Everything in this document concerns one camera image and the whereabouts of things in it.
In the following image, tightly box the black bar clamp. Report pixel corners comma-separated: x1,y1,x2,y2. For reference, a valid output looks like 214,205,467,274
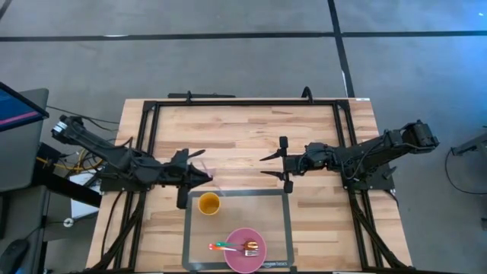
167,90,237,101

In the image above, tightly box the pink plastic bowl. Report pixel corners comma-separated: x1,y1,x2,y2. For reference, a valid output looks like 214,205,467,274
223,227,268,274

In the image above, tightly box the yellow cable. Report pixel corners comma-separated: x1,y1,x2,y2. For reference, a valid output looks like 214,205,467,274
37,148,104,173

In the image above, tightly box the orange-handled metal fork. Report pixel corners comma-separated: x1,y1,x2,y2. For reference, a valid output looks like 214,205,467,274
208,244,260,257

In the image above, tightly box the yellow plastic cup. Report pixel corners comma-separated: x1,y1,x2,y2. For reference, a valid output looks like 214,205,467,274
197,192,221,216

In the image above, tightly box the grey stand base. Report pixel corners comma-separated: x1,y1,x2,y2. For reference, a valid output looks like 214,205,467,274
450,125,487,157

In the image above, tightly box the green-handled spoon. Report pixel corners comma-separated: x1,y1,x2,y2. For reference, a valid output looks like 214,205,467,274
214,239,260,251

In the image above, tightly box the clear black-edged baking mat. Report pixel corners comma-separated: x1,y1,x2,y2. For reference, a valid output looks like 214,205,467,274
181,189,295,272

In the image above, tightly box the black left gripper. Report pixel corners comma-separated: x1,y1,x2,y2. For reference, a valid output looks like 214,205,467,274
162,148,214,209

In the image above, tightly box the tilted computer monitor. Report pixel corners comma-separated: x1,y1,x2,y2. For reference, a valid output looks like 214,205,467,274
0,81,51,132

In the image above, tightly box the clear pink drinking straw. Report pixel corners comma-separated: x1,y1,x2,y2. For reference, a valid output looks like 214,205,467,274
199,158,222,196

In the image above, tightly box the black metal table frame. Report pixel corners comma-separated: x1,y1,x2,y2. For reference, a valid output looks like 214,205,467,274
91,99,412,272

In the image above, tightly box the thin black floor cable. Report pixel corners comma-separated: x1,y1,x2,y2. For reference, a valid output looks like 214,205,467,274
46,105,121,126

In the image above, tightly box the looped black floor cable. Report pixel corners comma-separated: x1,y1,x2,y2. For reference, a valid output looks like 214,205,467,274
444,148,487,196

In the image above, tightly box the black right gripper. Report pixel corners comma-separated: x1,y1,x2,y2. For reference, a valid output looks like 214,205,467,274
259,136,306,194

